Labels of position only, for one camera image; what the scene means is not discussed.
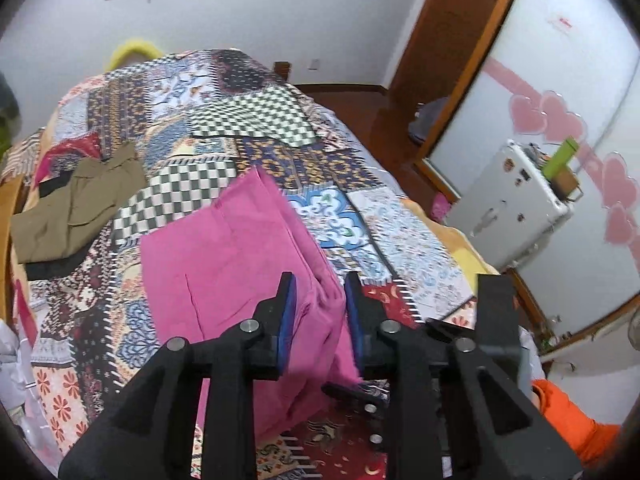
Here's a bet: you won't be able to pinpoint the white plastic bag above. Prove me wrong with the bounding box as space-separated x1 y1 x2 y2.
0 319 42 442

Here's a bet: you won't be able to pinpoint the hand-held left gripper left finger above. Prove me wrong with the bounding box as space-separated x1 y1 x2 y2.
59 271 298 480

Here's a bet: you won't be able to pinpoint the patchwork blanket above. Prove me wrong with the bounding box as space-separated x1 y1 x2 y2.
0 48 502 480

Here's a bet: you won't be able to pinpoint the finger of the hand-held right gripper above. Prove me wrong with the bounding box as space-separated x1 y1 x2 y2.
425 274 522 392
322 382 391 456

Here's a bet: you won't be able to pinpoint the wooden wardrobe door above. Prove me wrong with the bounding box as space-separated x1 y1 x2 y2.
389 0 529 112

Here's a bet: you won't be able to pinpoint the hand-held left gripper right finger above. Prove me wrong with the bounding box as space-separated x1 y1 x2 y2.
343 271 585 480

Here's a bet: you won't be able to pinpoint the pink pants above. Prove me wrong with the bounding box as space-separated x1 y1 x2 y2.
140 165 364 444

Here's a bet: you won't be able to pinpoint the green cylinder bottle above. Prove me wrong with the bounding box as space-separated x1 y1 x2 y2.
544 139 581 179

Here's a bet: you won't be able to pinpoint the white sliding door pink hearts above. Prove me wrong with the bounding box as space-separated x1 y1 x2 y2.
424 0 640 343

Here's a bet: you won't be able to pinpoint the brown basket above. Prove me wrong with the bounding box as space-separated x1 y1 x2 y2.
551 165 584 204

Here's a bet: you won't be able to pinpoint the red patterned cloth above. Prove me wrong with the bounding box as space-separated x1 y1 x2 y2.
34 132 102 197

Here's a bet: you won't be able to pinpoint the olive green pants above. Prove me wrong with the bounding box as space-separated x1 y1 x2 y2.
10 141 149 264

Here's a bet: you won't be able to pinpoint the person's right forearm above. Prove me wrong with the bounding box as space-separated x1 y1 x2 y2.
531 379 624 472

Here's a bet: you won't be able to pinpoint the yellow bed sheet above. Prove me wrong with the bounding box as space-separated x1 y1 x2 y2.
400 197 502 277

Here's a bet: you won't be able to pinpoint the grey bag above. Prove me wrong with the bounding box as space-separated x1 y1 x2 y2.
407 97 452 149

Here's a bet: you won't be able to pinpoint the white mini fridge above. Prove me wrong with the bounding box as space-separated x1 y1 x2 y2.
444 139 576 272

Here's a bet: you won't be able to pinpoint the black cloth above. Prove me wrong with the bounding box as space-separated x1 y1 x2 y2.
24 249 92 282

